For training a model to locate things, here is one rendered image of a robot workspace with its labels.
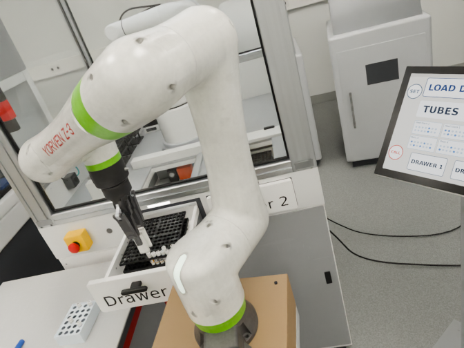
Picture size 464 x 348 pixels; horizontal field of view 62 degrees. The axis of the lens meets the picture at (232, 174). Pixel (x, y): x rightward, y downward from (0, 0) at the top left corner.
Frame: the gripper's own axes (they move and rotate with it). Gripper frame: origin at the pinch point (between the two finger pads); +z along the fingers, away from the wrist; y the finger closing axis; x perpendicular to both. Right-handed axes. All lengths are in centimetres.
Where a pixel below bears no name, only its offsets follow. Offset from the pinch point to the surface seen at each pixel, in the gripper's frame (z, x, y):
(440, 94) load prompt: -18, 87, -11
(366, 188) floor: 96, 92, -148
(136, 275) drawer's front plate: 3.4, -0.3, 10.5
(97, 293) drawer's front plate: 6.9, -13.4, 10.7
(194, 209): 6.7, 10.7, -21.9
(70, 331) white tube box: 16.8, -25.7, 13.2
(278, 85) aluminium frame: -27, 48, -24
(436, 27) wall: 44, 212, -326
